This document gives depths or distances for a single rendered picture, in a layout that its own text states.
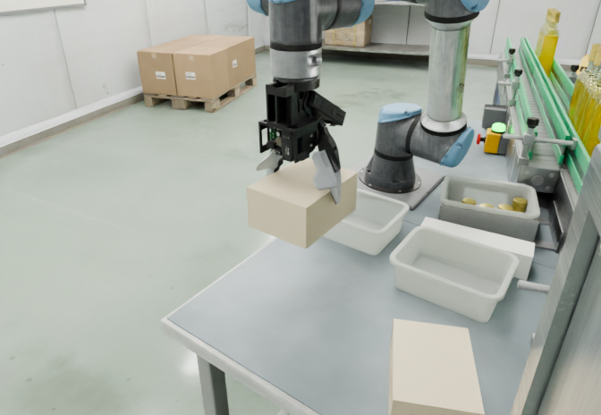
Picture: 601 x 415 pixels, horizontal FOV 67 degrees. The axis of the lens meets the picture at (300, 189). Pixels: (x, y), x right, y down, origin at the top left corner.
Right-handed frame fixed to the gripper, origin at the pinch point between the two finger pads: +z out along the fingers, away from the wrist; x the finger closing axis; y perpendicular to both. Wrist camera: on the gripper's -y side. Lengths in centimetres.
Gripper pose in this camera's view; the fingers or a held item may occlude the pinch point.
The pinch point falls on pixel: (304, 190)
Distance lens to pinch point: 78.0
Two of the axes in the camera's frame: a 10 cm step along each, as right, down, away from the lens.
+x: 8.1, 2.6, -5.2
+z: 0.0, 8.9, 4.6
